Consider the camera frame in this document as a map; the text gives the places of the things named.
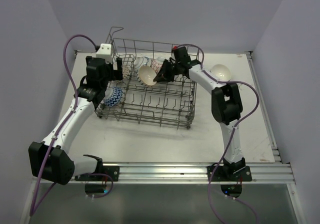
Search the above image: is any teal striped bowl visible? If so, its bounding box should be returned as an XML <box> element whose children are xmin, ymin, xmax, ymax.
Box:
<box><xmin>137</xmin><ymin>66</ymin><xmax>157</xmax><ymax>87</ymax></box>

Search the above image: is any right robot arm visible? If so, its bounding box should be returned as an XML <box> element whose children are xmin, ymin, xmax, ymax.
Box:
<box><xmin>153</xmin><ymin>45</ymin><xmax>246</xmax><ymax>181</ymax></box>

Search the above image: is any grey wire dish rack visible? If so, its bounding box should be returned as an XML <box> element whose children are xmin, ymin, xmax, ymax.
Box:
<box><xmin>95</xmin><ymin>26</ymin><xmax>197</xmax><ymax>129</ymax></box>

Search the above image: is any brown patterned bowl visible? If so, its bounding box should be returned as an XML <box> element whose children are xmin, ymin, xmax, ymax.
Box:
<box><xmin>122</xmin><ymin>65</ymin><xmax>131</xmax><ymax>81</ymax></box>

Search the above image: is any aluminium mounting rail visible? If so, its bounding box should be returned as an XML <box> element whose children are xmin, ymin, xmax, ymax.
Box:
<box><xmin>100</xmin><ymin>162</ymin><xmax>295</xmax><ymax>185</ymax></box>

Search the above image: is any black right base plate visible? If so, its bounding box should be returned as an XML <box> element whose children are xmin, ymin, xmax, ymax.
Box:
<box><xmin>211</xmin><ymin>166</ymin><xmax>253</xmax><ymax>182</ymax></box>

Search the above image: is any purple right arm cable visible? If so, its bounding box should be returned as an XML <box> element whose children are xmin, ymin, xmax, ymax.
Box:
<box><xmin>177</xmin><ymin>43</ymin><xmax>261</xmax><ymax>224</ymax></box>

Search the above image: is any blue floral bowl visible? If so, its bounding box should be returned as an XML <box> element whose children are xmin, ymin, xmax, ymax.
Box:
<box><xmin>133</xmin><ymin>56</ymin><xmax>151</xmax><ymax>72</ymax></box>

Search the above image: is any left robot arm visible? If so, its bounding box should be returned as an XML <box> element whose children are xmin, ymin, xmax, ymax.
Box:
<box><xmin>28</xmin><ymin>56</ymin><xmax>123</xmax><ymax>185</ymax></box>

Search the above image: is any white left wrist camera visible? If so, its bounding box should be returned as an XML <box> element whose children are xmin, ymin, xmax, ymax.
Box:
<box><xmin>95</xmin><ymin>43</ymin><xmax>113</xmax><ymax>63</ymax></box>

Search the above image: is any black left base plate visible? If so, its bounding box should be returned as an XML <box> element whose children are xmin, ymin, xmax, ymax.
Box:
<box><xmin>74</xmin><ymin>166</ymin><xmax>120</xmax><ymax>182</ymax></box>

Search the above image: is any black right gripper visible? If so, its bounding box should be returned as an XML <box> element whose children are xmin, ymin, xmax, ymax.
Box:
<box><xmin>153</xmin><ymin>58</ymin><xmax>181</xmax><ymax>82</ymax></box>

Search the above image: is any white ribbed bowl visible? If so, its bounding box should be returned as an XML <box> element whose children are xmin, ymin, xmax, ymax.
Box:
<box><xmin>210</xmin><ymin>64</ymin><xmax>232</xmax><ymax>81</ymax></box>

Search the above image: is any red diamond pattern bowl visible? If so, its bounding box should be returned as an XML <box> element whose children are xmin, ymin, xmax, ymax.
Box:
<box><xmin>150</xmin><ymin>57</ymin><xmax>165</xmax><ymax>74</ymax></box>

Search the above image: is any blue zigzag pattern bowl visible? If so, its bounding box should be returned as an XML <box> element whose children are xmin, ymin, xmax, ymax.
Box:
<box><xmin>103</xmin><ymin>87</ymin><xmax>124</xmax><ymax>107</ymax></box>

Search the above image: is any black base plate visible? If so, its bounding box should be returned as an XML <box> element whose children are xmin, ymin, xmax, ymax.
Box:
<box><xmin>211</xmin><ymin>166</ymin><xmax>253</xmax><ymax>182</ymax></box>
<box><xmin>74</xmin><ymin>166</ymin><xmax>120</xmax><ymax>182</ymax></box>

